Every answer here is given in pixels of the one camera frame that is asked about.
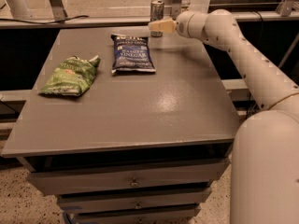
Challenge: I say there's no bottom grey drawer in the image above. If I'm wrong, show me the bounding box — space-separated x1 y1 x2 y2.
75 204 200 224

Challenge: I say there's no grey drawer cabinet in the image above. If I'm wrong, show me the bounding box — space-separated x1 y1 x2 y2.
0 23 249 224

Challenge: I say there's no silver blue redbull can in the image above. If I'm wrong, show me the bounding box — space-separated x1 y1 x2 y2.
149 0 165 38

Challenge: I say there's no green chip bag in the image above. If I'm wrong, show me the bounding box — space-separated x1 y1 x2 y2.
39 55 101 96

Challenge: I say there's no grey metal rail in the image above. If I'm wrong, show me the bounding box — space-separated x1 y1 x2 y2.
0 11 299 29

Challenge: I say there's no white pipe post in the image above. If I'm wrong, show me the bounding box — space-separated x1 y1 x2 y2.
5 0 31 19

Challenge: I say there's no top grey drawer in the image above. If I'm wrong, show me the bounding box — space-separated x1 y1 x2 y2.
28 158 230 195

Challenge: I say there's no middle grey drawer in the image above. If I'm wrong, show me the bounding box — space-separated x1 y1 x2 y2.
58 187 211 214

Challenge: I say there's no grey metal bracket centre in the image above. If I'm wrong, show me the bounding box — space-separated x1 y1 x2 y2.
169 0 184 20

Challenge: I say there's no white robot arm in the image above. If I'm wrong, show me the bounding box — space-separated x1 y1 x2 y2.
149 9 299 224

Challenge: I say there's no black cable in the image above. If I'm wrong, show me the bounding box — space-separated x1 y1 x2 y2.
0 14 90 25

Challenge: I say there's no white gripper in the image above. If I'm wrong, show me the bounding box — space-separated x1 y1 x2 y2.
148 11 206 40

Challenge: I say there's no blue salt vinegar chip bag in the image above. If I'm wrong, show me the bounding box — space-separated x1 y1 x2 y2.
111 34 156 73

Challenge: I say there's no grey drawer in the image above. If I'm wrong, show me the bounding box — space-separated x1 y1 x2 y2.
28 158 230 195
58 187 211 214
75 204 200 224

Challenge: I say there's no grey metal bracket left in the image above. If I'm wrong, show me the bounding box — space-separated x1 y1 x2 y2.
49 0 67 21

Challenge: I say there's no grey metal bracket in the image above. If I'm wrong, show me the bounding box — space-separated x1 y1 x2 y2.
49 0 67 21
169 0 184 20

